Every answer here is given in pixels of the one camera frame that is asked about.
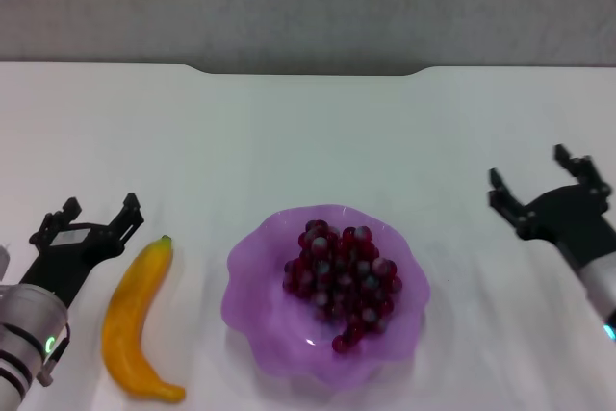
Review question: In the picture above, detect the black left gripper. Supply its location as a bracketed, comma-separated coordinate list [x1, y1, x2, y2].
[18, 192, 145, 309]

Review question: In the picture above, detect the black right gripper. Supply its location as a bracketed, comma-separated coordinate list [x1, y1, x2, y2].
[487, 143, 616, 270]

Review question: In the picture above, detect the yellow plastic banana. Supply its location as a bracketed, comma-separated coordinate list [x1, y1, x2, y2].
[100, 234, 187, 403]

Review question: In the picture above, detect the black cable with silver plug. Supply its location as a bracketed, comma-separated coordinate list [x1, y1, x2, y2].
[40, 322, 72, 387]

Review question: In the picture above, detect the dark red grape bunch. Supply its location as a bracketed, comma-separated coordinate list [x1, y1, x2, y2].
[282, 218, 403, 354]

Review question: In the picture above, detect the purple wavy plastic bowl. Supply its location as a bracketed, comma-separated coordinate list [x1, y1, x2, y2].
[219, 203, 431, 391]

